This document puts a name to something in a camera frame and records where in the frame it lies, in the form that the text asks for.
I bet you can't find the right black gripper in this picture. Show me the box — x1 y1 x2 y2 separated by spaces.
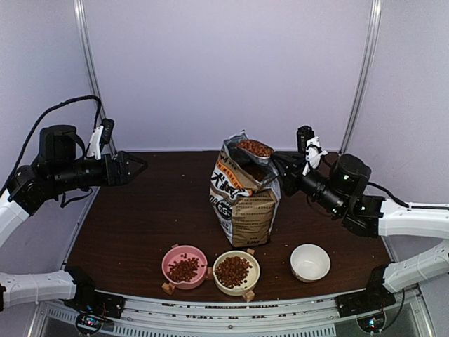
271 152 345 218

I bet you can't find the metal food scoop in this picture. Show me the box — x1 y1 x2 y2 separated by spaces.
236 139 274 165

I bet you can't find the brown dog food bag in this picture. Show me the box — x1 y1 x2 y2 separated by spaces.
209 131 281 248

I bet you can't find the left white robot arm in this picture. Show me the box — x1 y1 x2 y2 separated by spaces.
1 119 148 312

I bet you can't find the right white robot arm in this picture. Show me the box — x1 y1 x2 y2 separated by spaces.
270 152 448 317

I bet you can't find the pink pet bowl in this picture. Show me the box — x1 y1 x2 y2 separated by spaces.
161 245 208 290

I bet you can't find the yellow pet bowl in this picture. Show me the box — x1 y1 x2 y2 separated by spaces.
212 251 261 297

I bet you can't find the brown kibble in bag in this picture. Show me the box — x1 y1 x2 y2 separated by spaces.
242 163 267 182

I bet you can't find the brown kibble in scoop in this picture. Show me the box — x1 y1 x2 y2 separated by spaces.
237 140 274 158

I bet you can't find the white ceramic bowl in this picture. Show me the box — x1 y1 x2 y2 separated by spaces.
290 244 331 283

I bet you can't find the brown kibble in pink bowl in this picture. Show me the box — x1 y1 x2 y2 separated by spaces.
167 253 199 282

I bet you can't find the brown kibble in yellow bowl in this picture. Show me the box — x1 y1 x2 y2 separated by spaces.
215 256 253 289

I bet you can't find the wooden bowl stand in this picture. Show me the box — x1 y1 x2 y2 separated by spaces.
161 249 255 302

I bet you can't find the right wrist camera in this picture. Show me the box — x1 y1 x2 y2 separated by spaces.
296 126 328 176

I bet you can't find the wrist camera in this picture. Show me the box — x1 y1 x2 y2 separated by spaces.
86 119 115 160
296 126 328 176

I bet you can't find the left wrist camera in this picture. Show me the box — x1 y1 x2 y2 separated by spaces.
86 119 115 160

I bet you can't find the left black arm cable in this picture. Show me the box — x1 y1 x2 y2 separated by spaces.
0 94 103 197

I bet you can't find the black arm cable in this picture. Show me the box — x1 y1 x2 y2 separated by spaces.
366 181 411 208
0 94 103 197

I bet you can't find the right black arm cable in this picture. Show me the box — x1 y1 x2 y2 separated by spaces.
366 181 411 208

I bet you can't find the left aluminium frame post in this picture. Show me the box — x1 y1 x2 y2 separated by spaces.
72 0 117 157

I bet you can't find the aluminium frame post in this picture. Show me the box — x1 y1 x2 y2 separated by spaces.
72 0 117 157
339 0 383 154

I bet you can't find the front aluminium rail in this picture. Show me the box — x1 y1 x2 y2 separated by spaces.
28 272 435 336

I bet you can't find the right aluminium frame post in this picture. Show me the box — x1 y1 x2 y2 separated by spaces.
339 0 383 154

